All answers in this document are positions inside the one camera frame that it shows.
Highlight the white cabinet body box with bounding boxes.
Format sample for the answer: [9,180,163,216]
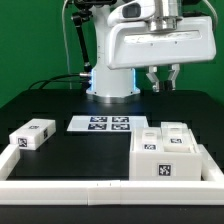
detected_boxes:
[129,128,202,181]

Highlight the grey vertical cable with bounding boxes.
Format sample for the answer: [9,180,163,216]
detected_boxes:
[61,0,74,90]

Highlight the black cable bundle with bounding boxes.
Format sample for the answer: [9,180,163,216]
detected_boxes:
[28,73,88,91]

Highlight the white cabinet top block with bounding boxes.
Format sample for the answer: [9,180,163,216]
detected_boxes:
[9,119,56,150]

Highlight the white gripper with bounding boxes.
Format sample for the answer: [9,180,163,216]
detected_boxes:
[105,16,216,92]

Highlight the white U-shaped frame fence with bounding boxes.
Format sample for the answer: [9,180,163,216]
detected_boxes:
[0,145,224,205]

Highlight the white base tag plate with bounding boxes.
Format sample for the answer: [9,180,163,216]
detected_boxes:
[67,116,148,132]

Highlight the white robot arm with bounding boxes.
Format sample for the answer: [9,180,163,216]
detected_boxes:
[86,0,218,103]

